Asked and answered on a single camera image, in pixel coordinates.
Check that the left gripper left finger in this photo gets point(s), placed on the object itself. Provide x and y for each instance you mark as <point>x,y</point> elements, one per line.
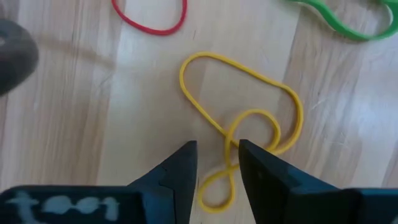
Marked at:
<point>124,205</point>

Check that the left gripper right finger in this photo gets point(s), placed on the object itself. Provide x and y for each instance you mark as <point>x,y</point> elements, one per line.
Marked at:
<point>295,202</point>

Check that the yellow rubber band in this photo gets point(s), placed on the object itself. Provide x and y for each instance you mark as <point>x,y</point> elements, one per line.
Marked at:
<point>300,115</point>

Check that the red rubber band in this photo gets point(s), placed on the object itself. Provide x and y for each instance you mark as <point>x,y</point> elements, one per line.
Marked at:
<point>155,31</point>

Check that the green rubber band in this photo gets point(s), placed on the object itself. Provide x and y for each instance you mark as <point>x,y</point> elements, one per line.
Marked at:
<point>357,35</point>

